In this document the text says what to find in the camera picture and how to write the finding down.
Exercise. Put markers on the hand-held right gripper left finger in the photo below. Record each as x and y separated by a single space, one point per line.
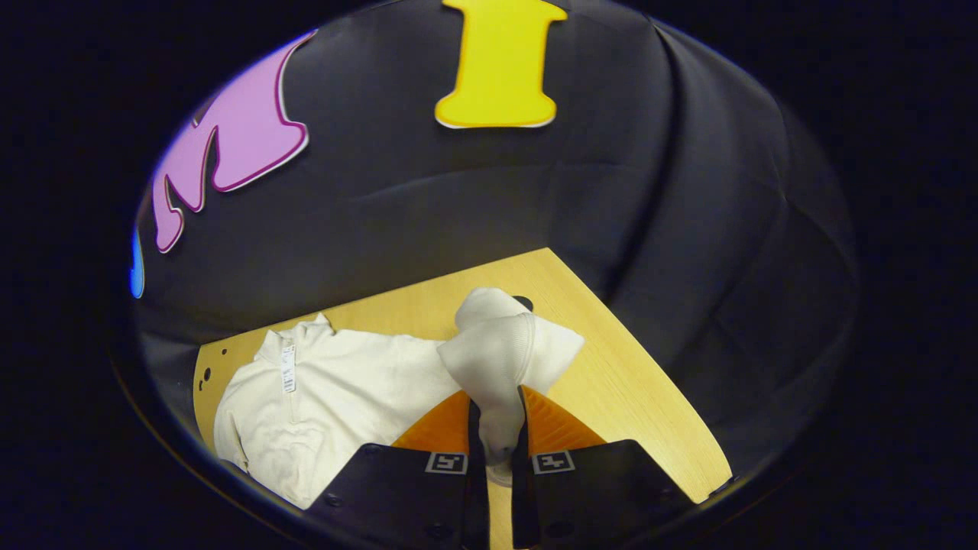
475 458

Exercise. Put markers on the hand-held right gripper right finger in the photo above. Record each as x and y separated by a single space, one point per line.
521 473

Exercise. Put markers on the white long-sleeved garment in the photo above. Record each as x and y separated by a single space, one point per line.
336 397

